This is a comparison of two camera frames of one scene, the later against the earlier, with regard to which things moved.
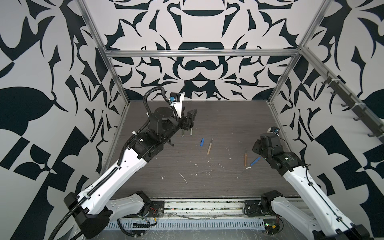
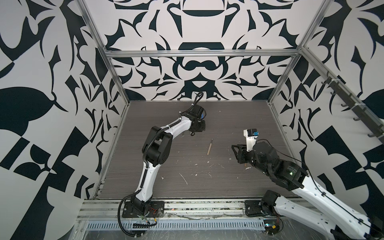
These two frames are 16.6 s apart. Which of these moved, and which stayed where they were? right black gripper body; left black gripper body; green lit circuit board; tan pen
Moved: left black gripper body; right black gripper body
Stayed: green lit circuit board; tan pen
